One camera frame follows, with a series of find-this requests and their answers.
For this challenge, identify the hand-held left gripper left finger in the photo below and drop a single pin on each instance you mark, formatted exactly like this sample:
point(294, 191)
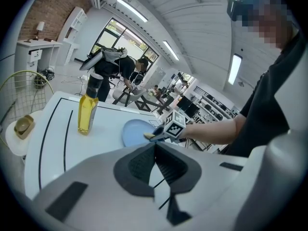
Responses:
point(96, 189)

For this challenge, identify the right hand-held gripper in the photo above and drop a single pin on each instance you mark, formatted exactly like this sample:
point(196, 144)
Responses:
point(175, 126)

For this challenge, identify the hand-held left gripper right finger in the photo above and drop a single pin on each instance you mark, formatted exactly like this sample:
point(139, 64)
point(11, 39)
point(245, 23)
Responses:
point(211, 191)

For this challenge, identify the yellow sponge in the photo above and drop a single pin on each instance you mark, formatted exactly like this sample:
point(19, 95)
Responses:
point(148, 135)

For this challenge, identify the big blue plate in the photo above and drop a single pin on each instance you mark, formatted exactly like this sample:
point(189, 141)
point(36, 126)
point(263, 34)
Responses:
point(134, 133)

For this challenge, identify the person's right forearm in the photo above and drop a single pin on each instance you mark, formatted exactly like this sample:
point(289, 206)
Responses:
point(216, 132)

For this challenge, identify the black lattice table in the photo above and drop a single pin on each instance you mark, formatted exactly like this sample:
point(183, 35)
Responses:
point(144, 107)

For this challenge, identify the black monitor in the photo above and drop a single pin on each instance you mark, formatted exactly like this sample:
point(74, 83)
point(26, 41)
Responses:
point(184, 103)
point(193, 111)

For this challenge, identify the grey locker cabinet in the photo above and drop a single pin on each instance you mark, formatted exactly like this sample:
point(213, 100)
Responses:
point(157, 74)

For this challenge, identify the yellow liquid bottle black cap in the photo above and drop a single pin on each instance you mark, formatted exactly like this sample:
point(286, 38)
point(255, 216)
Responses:
point(86, 114)

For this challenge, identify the long ceiling light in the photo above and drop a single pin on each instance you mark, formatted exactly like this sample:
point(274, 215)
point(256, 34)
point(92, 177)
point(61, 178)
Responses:
point(171, 50)
point(234, 68)
point(132, 9)

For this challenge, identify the tan square bowl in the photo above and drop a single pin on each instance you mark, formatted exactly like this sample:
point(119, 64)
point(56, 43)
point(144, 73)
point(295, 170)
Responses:
point(24, 129)

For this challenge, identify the white oval panel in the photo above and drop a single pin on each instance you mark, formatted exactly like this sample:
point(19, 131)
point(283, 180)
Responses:
point(92, 60)

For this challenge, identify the person's black shirt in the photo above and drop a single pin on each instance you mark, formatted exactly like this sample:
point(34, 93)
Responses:
point(264, 105)

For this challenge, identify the black-framed window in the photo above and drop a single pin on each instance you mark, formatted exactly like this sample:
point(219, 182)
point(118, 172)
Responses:
point(110, 40)

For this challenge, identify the white bookcase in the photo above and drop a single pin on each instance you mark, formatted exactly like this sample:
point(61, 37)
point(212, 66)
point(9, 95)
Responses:
point(72, 32)

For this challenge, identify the white desk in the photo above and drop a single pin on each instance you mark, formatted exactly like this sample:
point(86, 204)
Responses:
point(24, 56)

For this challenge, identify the person's head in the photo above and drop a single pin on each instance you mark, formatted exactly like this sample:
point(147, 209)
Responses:
point(269, 20)

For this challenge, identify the small table lamp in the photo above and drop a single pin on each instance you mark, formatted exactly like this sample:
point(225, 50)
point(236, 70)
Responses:
point(40, 26)

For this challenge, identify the black head-mounted camera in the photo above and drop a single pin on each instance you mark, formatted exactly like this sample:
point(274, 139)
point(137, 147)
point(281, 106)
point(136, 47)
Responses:
point(233, 8)

